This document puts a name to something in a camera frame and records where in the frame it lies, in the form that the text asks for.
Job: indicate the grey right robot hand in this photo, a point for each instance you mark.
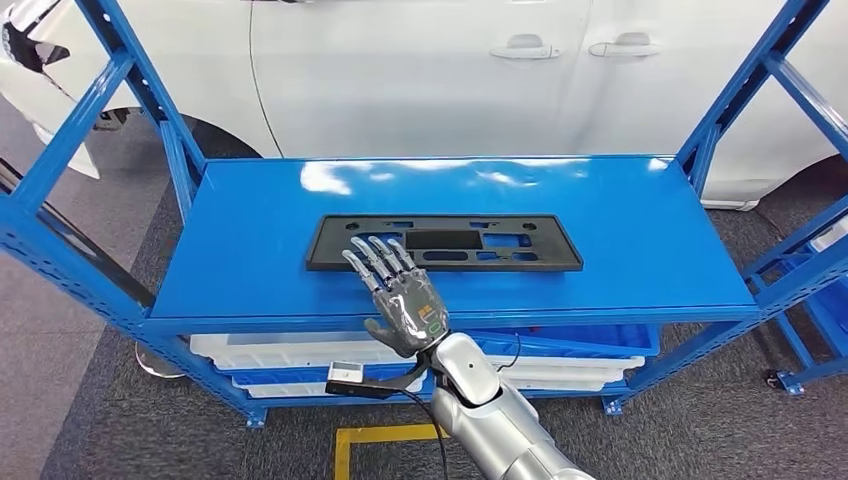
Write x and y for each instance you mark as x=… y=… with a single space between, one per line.
x=407 y=311

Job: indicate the black plastic panel part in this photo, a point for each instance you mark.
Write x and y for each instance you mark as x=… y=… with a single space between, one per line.
x=556 y=255

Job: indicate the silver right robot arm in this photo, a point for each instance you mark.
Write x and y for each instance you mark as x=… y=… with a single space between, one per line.
x=490 y=424

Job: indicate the blue metal shelf rack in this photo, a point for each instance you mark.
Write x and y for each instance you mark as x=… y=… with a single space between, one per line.
x=596 y=285

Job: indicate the blue plastic bin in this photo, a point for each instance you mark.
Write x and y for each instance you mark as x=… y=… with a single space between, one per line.
x=278 y=376
x=596 y=341

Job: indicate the white car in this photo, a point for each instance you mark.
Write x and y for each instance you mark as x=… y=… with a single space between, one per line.
x=397 y=79

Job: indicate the black caster wheel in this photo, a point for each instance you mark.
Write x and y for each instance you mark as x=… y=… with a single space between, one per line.
x=776 y=380

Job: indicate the blue wheeled rack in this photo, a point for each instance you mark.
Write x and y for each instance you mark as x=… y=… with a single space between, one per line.
x=828 y=318

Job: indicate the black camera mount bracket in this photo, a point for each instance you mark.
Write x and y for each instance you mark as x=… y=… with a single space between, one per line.
x=391 y=385

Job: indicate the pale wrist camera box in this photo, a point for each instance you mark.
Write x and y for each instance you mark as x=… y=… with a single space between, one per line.
x=344 y=371

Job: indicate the chrome stanchion post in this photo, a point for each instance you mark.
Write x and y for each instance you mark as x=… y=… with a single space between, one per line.
x=156 y=368

